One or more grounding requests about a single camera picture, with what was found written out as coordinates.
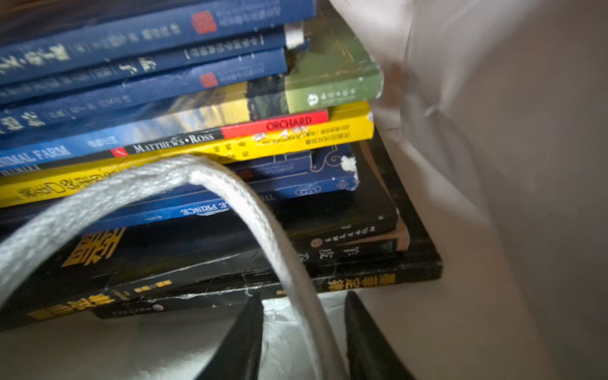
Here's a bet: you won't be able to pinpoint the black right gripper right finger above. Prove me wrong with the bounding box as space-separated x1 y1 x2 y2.
345 291 415 380

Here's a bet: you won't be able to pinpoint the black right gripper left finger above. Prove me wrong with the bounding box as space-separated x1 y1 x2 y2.
196 294 264 379

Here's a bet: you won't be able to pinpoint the beige canvas tote bag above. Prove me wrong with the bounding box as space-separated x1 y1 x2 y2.
0 0 608 380

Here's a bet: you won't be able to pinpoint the navy blue book top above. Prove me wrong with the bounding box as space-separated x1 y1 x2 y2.
1 0 316 84

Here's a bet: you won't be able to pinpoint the navy blue book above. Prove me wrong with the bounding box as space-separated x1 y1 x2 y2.
1 22 305 105
1 47 288 139
1 0 316 84

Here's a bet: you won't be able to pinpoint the bottom black book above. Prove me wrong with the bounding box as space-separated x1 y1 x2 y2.
95 136 443 319

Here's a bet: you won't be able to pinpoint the black book yellow characters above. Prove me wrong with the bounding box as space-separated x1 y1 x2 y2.
1 149 398 329

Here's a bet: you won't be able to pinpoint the blue Prince book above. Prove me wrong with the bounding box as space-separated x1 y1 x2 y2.
83 143 359 234

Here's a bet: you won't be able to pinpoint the yellow spine book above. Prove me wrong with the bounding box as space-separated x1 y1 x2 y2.
1 101 374 207

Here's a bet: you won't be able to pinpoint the Orchard black red book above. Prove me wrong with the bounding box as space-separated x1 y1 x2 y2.
1 109 329 177

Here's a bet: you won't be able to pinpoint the Animal Farm book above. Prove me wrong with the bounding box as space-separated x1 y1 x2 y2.
9 6 384 141

